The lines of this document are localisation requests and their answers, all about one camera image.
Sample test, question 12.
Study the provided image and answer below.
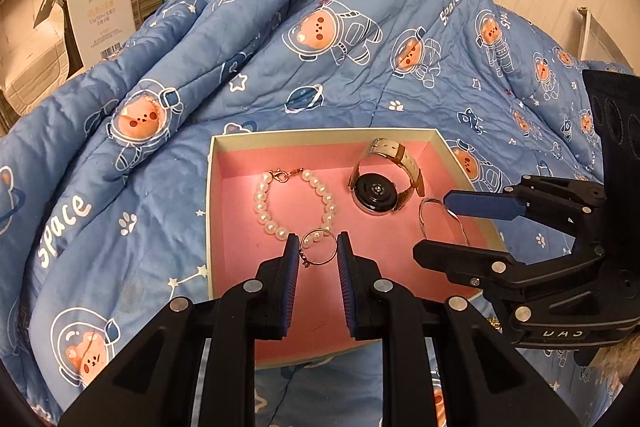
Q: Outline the pink-lined cardboard box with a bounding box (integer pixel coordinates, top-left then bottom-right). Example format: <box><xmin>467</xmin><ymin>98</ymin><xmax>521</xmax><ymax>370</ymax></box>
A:
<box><xmin>205</xmin><ymin>127</ymin><xmax>509</xmax><ymax>369</ymax></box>

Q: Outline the wristwatch with beige strap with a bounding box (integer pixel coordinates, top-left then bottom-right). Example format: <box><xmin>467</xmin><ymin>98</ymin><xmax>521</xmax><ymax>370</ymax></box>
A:
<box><xmin>348</xmin><ymin>137</ymin><xmax>426</xmax><ymax>214</ymax></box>

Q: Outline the blue printed blanket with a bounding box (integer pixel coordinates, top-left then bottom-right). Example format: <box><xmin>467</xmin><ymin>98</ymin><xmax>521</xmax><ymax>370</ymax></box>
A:
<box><xmin>0</xmin><ymin>0</ymin><xmax>640</xmax><ymax>427</ymax></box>

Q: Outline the silver bangle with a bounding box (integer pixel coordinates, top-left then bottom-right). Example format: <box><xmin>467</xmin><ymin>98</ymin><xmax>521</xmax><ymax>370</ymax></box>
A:
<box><xmin>418</xmin><ymin>197</ymin><xmax>471</xmax><ymax>249</ymax></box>

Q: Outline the white pearl bracelet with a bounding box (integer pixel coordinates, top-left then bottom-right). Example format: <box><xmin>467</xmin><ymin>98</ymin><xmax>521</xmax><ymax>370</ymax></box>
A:
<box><xmin>253</xmin><ymin>166</ymin><xmax>339</xmax><ymax>242</ymax></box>

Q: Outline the white plastic rail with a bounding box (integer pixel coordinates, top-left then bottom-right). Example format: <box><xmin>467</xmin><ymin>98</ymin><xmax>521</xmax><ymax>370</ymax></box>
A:
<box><xmin>574</xmin><ymin>6</ymin><xmax>627</xmax><ymax>64</ymax></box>

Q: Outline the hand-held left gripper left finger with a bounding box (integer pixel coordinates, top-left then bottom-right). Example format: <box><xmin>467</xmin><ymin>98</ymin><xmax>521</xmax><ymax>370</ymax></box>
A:
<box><xmin>57</xmin><ymin>233</ymin><xmax>301</xmax><ymax>427</ymax></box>

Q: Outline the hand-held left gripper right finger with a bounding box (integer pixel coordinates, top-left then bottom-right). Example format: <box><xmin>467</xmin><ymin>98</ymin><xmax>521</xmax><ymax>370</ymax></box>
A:
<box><xmin>336</xmin><ymin>231</ymin><xmax>587</xmax><ymax>427</ymax></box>

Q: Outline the silver ring with charm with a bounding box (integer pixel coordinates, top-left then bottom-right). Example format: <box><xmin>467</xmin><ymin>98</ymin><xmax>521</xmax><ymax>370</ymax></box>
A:
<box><xmin>299</xmin><ymin>229</ymin><xmax>337</xmax><ymax>268</ymax></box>

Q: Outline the beige padded seat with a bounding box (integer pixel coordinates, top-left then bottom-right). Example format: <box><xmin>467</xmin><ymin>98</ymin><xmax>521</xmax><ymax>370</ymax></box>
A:
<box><xmin>0</xmin><ymin>0</ymin><xmax>72</xmax><ymax>120</ymax></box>

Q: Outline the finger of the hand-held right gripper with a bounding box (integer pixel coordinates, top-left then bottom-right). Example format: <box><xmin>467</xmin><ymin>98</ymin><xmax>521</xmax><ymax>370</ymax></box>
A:
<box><xmin>442</xmin><ymin>174</ymin><xmax>609</xmax><ymax>236</ymax></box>
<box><xmin>412</xmin><ymin>240</ymin><xmax>619</xmax><ymax>294</ymax></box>

